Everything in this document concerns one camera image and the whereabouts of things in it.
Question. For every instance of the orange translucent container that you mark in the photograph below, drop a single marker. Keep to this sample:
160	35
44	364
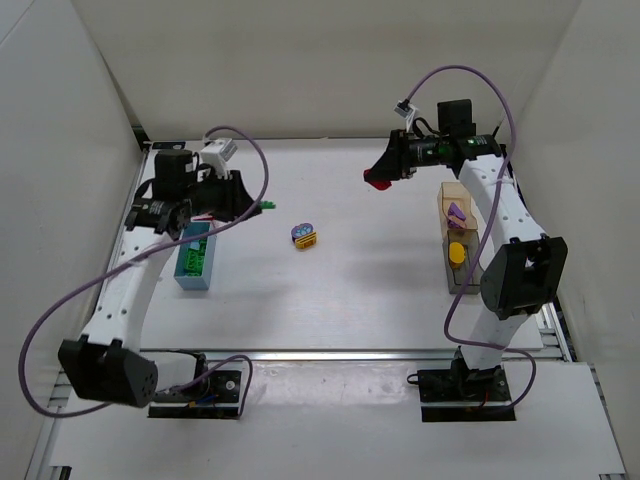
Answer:
455	192

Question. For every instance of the grey translucent container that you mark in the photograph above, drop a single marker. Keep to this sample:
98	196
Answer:
457	276

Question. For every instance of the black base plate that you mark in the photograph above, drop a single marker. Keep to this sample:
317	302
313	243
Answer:
445	400
221	395

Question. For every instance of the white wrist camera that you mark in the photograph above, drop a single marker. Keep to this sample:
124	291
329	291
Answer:
407	111
217	153

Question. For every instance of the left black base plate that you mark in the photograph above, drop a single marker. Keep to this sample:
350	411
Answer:
221	395

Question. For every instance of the purple lego piece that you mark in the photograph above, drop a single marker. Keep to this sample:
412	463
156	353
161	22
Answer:
456	222

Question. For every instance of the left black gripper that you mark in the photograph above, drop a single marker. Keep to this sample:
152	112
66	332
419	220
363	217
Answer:
232	193

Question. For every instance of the blue container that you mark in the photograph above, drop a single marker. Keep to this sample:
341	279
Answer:
198	283

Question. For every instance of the yellow purple green lego stack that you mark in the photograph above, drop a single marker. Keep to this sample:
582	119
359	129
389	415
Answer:
303	236

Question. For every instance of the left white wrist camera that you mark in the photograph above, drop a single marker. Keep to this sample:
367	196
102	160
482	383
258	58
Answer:
217	153

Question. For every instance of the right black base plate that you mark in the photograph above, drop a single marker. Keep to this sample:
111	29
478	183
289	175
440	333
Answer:
445	400

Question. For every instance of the purple lego plate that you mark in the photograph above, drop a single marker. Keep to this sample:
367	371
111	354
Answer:
455	210

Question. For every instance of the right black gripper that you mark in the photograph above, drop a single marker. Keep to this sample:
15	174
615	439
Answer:
398	155

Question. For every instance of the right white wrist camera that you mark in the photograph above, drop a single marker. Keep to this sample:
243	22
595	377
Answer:
407	111

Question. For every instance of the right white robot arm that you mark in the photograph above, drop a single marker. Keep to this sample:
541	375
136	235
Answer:
525	271

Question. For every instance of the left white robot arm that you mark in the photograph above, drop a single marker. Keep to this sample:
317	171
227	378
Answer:
105	364

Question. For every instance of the red curved lego brick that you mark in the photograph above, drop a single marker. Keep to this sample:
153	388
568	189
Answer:
378	185

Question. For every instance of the yellow round lego brick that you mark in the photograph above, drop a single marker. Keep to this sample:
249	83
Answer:
456	254

